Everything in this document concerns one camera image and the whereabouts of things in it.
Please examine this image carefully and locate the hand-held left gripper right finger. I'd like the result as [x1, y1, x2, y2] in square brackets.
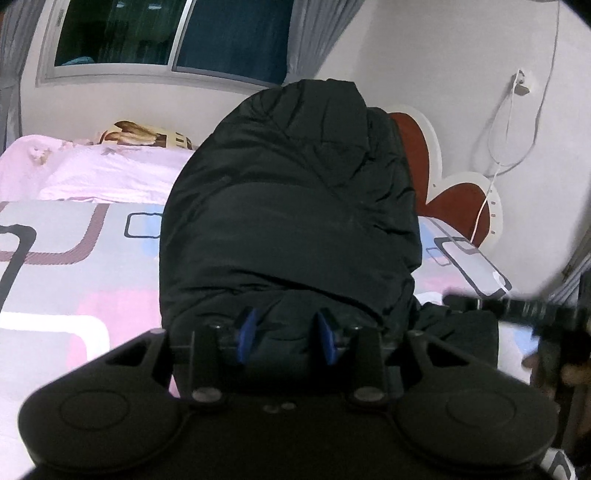
[316, 308, 468, 409]

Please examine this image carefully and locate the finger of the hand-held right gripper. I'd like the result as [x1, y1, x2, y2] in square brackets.
[442, 291, 561, 329]

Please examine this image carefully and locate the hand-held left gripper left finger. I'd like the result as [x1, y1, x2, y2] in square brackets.
[104, 307, 259, 409]

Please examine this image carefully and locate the black jacket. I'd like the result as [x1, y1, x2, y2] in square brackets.
[159, 78, 500, 395]

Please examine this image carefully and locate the person's right hand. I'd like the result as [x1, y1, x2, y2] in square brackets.
[522, 353, 591, 386]

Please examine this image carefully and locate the smartphone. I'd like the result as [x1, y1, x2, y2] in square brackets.
[434, 235, 513, 297]

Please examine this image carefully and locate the red and white headboard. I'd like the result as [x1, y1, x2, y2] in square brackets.
[385, 104, 504, 251]

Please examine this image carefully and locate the patterned bed sheet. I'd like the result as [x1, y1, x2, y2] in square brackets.
[0, 199, 514, 476]

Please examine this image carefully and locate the pink blanket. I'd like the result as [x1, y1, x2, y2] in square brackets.
[0, 135, 200, 205]

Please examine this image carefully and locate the yellow brown printed pillow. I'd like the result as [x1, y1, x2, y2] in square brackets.
[95, 120, 195, 150]

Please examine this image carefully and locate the grey curtain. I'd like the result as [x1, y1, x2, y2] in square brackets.
[284, 0, 334, 89]
[0, 0, 38, 155]

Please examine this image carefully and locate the sliding glass window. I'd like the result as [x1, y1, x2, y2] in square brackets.
[36, 0, 297, 89]

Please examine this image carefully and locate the white charging cable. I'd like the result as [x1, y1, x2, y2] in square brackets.
[468, 74, 525, 287]

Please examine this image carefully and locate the grey wall cable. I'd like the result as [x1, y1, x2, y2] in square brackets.
[485, 0, 563, 176]

